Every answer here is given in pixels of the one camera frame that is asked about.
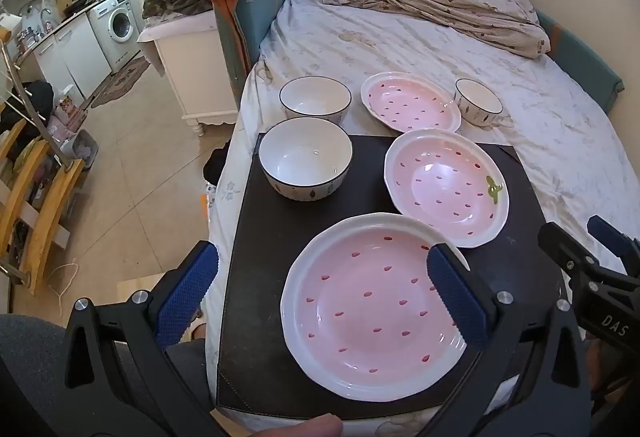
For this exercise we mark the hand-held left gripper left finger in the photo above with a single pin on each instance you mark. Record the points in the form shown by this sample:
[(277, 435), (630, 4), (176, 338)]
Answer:
[(187, 287)]

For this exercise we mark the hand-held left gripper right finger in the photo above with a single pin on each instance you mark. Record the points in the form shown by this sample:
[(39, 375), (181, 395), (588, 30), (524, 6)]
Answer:
[(455, 292)]

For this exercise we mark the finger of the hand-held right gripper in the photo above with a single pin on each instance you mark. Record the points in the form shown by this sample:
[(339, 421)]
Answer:
[(610, 234), (562, 247)]

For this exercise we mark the large pink strawberry-seed plate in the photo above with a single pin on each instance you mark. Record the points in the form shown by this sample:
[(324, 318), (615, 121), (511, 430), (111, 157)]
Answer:
[(360, 317)]

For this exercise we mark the pink plate with green leaf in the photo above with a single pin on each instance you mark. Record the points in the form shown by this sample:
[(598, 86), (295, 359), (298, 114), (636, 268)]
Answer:
[(440, 187)]

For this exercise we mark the small white dark-rimmed bowl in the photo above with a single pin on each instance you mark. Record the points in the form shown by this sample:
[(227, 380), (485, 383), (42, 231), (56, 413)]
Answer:
[(477, 104)]

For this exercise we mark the person's left hand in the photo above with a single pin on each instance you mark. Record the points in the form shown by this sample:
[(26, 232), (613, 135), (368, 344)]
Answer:
[(300, 427)]

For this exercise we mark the black leather mat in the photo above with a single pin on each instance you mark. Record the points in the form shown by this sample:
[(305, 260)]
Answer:
[(260, 292)]

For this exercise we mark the person's grey trouser leg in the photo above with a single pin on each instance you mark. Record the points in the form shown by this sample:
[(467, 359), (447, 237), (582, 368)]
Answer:
[(30, 357), (187, 372)]

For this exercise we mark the black object beside bed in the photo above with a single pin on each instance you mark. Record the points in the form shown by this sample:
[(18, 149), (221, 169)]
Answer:
[(216, 164)]

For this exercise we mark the grey storage bin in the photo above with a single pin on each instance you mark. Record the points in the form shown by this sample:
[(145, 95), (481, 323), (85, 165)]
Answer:
[(85, 149)]

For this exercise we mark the large white fish-pattern bowl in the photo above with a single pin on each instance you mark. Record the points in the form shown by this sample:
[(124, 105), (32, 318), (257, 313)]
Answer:
[(305, 157)]

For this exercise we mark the yellow wooden rack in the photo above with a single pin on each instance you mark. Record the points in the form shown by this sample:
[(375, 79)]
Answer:
[(30, 187)]

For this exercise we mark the pink printed box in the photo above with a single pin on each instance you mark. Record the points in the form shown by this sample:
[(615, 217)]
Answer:
[(70, 114)]

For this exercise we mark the brown patterned floor rug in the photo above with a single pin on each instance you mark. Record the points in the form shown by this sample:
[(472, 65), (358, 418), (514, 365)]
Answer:
[(120, 79)]

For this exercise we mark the white nightstand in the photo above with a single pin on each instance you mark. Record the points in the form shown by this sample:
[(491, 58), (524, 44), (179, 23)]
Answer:
[(190, 67)]

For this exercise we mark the black bag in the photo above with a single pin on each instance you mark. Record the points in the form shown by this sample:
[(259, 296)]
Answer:
[(27, 102)]

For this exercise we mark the white kitchen cabinet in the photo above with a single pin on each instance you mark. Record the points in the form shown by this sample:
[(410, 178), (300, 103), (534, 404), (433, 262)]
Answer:
[(75, 52)]

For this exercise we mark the floral teddy-print bed sheet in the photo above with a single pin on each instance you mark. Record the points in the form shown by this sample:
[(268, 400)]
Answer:
[(400, 32)]

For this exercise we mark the white washing machine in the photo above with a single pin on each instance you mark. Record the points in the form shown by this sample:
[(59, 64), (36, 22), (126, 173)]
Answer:
[(117, 24)]

